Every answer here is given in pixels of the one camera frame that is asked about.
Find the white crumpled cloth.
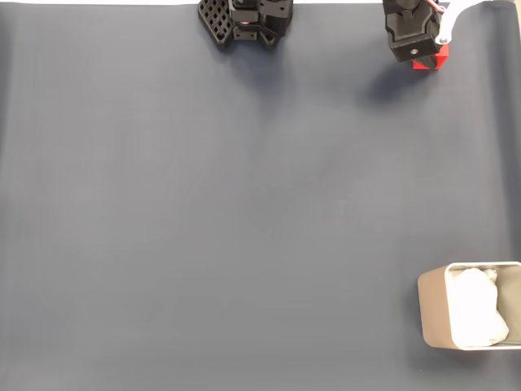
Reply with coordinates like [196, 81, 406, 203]
[447, 266, 510, 348]

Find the beige rounded box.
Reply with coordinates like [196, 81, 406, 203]
[417, 261, 521, 351]

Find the red cube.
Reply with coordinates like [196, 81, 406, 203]
[412, 42, 450, 72]

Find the white camera board mount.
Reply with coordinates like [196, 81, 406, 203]
[433, 0, 497, 46]

